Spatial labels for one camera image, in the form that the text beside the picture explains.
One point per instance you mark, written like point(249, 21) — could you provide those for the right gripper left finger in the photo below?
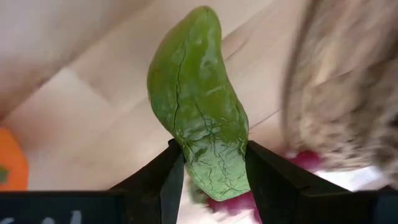
point(149, 186)

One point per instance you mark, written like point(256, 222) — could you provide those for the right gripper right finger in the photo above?
point(295, 202)

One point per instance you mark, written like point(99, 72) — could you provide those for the green cucumber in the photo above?
point(192, 93)

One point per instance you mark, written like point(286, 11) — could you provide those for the orange persimmon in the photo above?
point(12, 158)

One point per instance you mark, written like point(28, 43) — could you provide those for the purple grape bunch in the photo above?
point(306, 159)

